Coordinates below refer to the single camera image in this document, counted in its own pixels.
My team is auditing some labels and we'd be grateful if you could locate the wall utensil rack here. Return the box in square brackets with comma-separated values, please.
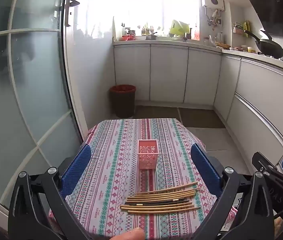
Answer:
[233, 20, 251, 37]

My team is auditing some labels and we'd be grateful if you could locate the white water heater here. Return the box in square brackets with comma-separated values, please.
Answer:
[201, 0, 225, 11]

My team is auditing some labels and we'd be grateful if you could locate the yellow-green cutting board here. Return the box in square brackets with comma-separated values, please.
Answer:
[169, 19, 191, 37]

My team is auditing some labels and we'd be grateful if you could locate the white base cabinet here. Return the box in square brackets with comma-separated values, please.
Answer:
[114, 44, 222, 105]

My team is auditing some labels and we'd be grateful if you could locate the black chopstick gold band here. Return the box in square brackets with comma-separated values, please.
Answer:
[131, 198, 191, 204]
[125, 201, 183, 207]

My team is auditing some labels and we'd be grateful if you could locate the silver door handle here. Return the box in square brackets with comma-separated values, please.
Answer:
[65, 0, 80, 27]

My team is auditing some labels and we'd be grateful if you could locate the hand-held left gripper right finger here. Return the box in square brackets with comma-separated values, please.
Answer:
[190, 144, 275, 240]

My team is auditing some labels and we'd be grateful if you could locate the dark floor mat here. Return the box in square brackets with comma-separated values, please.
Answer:
[178, 107, 226, 129]
[134, 105, 182, 120]

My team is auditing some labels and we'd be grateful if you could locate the bright window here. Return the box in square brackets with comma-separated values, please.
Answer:
[82, 0, 202, 40]

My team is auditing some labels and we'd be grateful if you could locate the frosted glass sliding door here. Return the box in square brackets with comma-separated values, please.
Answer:
[0, 0, 87, 212]

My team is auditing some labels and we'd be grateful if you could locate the black wok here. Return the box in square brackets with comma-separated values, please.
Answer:
[244, 29, 283, 58]

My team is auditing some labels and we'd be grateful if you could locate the brown trash bin red liner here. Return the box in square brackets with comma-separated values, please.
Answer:
[110, 84, 136, 118]

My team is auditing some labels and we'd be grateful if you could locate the white drawer cabinet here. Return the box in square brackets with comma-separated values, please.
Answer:
[213, 54, 283, 174]

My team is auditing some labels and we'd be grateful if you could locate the striped patterned tablecloth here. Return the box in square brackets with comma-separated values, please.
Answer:
[48, 118, 237, 240]

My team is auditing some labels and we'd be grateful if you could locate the row of wooden chopsticks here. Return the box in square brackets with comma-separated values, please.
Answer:
[120, 182, 202, 215]

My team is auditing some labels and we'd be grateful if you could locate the person's left hand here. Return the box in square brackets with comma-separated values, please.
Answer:
[111, 227, 146, 240]

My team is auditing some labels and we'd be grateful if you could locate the pink perforated utensil holder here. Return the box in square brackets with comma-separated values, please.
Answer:
[137, 139, 160, 171]

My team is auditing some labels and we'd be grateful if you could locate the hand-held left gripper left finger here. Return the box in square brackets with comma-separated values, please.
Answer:
[8, 144, 93, 240]

